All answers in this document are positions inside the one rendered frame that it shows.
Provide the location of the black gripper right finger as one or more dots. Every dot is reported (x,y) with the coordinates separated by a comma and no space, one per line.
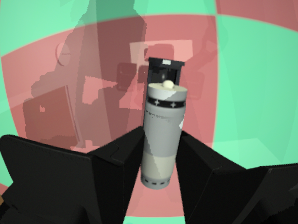
(215,190)

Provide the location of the grey cylindrical battery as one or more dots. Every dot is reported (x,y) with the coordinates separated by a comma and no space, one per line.
(164,118)

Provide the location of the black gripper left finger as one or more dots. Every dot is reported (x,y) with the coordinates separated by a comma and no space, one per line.
(102,181)

